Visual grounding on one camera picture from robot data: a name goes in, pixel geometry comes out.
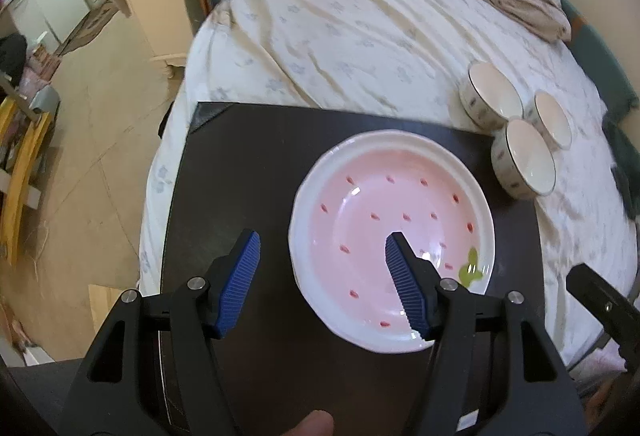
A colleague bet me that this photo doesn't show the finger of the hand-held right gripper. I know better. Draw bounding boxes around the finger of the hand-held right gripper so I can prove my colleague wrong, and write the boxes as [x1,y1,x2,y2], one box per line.
[567,263,640,369]

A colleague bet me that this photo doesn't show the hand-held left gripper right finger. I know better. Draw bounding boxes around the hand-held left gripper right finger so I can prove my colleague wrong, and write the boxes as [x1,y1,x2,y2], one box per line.
[385,232,588,436]

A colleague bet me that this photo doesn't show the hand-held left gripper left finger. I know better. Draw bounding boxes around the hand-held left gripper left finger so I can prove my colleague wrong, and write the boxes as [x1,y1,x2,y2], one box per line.
[65,229,262,436]

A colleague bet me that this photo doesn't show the pink strawberry plate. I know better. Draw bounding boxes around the pink strawberry plate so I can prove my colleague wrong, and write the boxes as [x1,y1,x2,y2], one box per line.
[289,130,497,357]

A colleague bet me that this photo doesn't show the white fish-print bowl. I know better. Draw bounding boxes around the white fish-print bowl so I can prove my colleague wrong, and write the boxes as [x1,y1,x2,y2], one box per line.
[459,61,525,132]
[522,91,573,151]
[491,118,557,201]

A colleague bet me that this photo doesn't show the person's left hand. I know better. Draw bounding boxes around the person's left hand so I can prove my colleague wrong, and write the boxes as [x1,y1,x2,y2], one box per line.
[279,410,335,436]

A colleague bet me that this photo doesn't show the black leather mat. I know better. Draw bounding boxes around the black leather mat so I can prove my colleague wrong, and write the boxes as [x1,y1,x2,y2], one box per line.
[159,101,546,436]

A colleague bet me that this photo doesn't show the cardboard piece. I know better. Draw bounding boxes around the cardboard piece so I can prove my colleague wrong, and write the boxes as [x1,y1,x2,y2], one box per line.
[87,283,141,332]

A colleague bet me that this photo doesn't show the dark green cloth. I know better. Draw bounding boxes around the dark green cloth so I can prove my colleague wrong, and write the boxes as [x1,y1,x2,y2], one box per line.
[602,113,640,217]

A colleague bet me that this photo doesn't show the person's grey trousers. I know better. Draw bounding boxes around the person's grey trousers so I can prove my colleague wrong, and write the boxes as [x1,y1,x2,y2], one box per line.
[7,358,86,436]

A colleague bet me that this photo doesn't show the grey bucket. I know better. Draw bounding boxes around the grey bucket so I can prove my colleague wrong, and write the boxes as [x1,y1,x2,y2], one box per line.
[30,86,61,117]

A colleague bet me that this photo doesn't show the pink bedside cabinet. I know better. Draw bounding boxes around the pink bedside cabinet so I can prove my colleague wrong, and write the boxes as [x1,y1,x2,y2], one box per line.
[100,0,196,79]

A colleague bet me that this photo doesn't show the patterned floor rug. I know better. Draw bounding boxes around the patterned floor rug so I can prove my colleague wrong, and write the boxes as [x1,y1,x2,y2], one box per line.
[52,0,121,59]

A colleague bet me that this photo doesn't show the pink printed box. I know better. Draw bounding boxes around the pink printed box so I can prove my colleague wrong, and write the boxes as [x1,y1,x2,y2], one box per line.
[25,46,63,77]

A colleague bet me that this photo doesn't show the black bag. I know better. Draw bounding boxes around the black bag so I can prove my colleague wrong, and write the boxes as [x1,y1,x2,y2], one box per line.
[0,33,28,84]

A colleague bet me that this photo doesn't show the white kitchen base cabinet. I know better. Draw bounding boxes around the white kitchen base cabinet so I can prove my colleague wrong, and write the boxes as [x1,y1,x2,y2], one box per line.
[7,0,91,44]

